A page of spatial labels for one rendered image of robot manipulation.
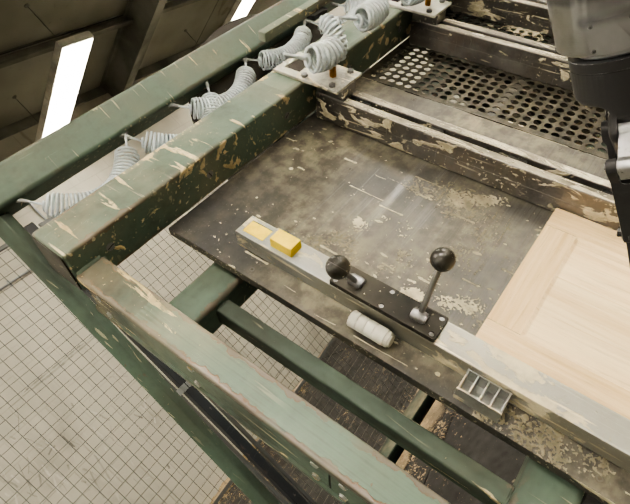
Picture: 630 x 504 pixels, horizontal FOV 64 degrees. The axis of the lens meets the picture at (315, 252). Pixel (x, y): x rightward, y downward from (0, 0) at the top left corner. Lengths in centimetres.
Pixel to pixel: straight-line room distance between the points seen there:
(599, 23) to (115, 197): 82
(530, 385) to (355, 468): 28
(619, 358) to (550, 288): 15
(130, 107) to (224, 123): 49
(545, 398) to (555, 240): 34
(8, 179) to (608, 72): 129
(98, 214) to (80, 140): 53
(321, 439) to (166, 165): 61
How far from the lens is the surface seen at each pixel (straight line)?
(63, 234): 98
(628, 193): 46
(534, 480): 83
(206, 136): 110
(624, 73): 43
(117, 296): 91
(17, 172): 145
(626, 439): 82
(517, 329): 88
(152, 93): 160
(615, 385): 88
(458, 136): 114
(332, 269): 73
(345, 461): 71
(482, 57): 153
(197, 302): 96
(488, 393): 82
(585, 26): 42
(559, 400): 81
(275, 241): 90
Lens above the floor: 163
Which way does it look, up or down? 6 degrees down
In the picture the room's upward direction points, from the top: 42 degrees counter-clockwise
